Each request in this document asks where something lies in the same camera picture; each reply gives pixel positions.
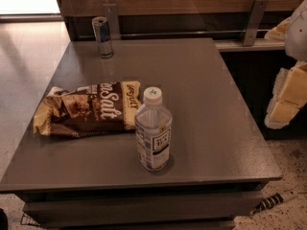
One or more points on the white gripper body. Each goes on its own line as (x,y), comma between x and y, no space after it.
(297,33)

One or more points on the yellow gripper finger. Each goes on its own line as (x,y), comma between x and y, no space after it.
(278,33)
(289,95)

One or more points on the red bull can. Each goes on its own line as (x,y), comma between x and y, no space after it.
(102,35)

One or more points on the clear plastic water bottle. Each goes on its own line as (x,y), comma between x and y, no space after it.
(153,123)

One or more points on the brown sea salt chip bag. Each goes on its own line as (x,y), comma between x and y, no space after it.
(89,110)

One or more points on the right metal wall bracket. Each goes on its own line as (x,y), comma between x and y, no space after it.
(255,17)

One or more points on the metal wall bracket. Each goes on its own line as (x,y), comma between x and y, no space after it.
(255,17)
(111,13)

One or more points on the left metal wall bracket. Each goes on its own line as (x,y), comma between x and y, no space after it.
(111,13)

